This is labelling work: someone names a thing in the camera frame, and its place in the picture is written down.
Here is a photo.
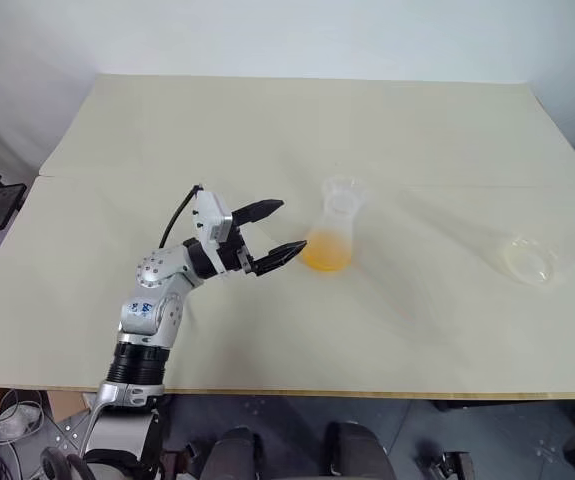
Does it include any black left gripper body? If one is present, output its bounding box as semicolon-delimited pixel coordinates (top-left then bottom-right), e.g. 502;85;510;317
216;223;258;276

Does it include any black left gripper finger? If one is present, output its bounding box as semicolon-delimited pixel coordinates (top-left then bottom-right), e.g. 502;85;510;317
252;239;309;277
230;198;287;229

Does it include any small clear conical flask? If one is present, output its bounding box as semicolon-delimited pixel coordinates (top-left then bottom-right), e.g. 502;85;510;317
300;174;373;274

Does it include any clear plastic cup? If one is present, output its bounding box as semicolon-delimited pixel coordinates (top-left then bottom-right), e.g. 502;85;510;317
499;192;575;289

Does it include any dark rounded shape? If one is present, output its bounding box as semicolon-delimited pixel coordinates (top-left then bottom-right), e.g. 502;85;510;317
200;424;264;480
323;421;397;480

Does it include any silver robot torso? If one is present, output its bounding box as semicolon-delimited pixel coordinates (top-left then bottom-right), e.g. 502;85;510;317
81;399;166;471

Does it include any brown cardboard box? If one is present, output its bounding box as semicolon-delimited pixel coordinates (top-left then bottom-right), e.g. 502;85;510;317
45;388;99;427

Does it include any black caster foot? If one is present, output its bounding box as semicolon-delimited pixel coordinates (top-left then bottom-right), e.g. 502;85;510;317
416;448;474;480

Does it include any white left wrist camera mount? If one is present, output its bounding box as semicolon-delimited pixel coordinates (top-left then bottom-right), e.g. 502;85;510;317
190;189;234;276

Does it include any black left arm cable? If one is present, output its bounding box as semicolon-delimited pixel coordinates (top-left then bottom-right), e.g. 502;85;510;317
163;184;205;250

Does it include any black ring part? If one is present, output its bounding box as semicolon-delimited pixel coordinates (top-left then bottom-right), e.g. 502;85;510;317
38;446;86;480

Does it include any white cable bundle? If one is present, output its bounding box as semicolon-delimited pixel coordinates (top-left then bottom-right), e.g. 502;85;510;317
0;387;46;454

